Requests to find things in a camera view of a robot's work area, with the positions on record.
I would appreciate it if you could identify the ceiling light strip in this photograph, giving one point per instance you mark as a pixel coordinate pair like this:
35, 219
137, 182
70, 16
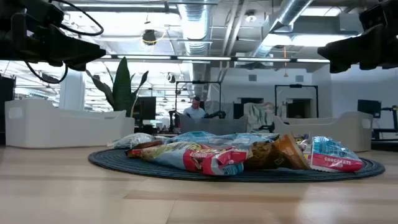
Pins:
202, 58

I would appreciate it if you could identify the person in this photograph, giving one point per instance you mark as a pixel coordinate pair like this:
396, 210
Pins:
194, 112

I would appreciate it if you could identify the smoky transparent plastic bin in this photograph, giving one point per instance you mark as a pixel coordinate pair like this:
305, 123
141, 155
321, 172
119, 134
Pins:
214, 126

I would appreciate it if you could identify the potted snake plant white pot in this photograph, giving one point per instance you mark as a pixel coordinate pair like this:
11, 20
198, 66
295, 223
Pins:
122, 90

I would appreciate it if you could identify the pale silver granola bar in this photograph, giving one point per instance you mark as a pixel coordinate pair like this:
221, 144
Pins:
132, 140

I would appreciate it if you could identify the dark cabinet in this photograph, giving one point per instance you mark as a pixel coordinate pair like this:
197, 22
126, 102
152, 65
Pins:
6, 109

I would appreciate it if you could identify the red-ended chocolate chip granola bar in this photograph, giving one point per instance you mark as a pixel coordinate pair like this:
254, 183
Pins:
332, 155
186, 158

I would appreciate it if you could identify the silver air duct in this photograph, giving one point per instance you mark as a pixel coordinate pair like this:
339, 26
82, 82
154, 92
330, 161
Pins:
289, 12
194, 25

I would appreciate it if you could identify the orange brown granola bar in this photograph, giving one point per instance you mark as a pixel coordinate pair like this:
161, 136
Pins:
289, 152
149, 144

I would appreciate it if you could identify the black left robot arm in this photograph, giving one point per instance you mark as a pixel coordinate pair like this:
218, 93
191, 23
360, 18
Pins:
18, 7

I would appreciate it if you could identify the black monitor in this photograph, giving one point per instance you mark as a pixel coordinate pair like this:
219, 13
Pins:
368, 108
146, 107

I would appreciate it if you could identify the round dark blue woven mat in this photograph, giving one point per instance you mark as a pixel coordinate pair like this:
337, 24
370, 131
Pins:
280, 175

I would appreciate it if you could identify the blue wrapper granola bar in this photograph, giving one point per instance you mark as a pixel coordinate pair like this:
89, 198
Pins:
248, 139
199, 136

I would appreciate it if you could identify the patterned cloth cover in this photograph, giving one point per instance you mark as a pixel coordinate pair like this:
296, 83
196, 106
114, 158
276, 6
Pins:
258, 115

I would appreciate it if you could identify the light grey plastic bin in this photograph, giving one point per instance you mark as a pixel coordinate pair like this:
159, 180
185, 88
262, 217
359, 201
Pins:
348, 133

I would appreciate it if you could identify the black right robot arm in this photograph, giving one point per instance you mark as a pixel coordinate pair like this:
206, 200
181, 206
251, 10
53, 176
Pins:
382, 12

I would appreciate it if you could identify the white plastic bin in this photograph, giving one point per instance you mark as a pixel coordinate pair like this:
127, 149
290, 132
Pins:
62, 130

